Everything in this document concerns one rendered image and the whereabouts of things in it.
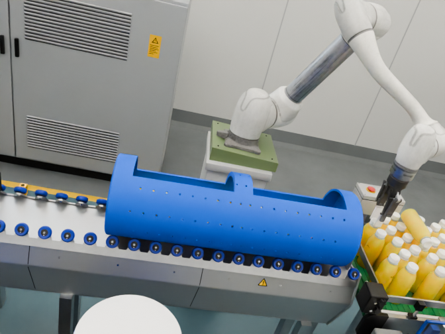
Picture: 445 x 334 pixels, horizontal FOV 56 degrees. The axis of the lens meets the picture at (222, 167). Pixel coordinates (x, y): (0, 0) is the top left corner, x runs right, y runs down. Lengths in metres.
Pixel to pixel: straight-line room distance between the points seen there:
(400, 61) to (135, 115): 2.65
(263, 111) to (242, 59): 2.25
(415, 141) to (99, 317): 1.18
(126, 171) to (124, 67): 1.60
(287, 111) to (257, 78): 2.20
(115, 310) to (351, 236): 0.81
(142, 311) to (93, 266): 0.39
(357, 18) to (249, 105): 0.58
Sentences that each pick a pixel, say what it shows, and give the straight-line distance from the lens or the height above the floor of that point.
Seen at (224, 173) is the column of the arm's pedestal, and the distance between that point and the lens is 2.00.
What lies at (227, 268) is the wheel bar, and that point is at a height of 0.92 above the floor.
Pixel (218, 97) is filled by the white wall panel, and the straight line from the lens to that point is 4.31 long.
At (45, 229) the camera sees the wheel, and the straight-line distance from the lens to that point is 1.55.
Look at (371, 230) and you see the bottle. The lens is 1.84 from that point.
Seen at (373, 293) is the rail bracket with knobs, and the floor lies 1.00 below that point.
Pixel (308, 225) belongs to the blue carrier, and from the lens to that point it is 1.47.
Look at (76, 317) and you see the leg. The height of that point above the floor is 0.33.
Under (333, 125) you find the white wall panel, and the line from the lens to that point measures 4.59.
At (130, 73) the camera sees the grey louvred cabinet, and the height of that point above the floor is 0.93.
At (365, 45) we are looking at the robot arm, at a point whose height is 1.69.
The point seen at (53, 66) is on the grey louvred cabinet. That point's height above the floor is 0.87.
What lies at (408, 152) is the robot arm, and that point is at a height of 1.42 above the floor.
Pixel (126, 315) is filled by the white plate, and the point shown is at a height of 1.04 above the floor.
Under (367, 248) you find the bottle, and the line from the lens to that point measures 1.81.
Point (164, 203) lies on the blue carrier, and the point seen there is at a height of 1.17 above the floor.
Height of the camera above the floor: 2.02
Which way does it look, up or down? 32 degrees down
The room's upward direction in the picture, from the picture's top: 15 degrees clockwise
